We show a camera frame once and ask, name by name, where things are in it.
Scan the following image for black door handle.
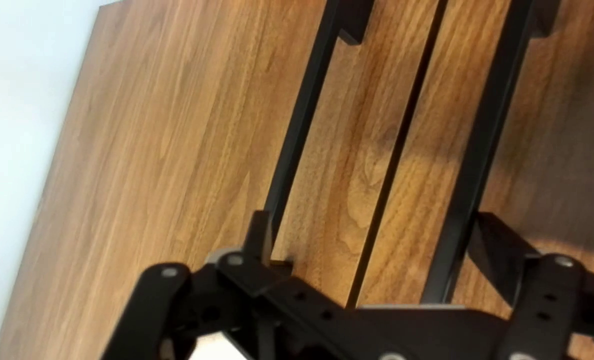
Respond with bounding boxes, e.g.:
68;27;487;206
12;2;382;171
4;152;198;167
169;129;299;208
244;0;374;257
419;0;562;304

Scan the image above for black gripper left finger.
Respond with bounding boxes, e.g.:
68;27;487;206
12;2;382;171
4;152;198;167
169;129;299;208
99;210;351;360

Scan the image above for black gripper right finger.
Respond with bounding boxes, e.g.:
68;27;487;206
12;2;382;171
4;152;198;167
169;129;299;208
469;213;594;360

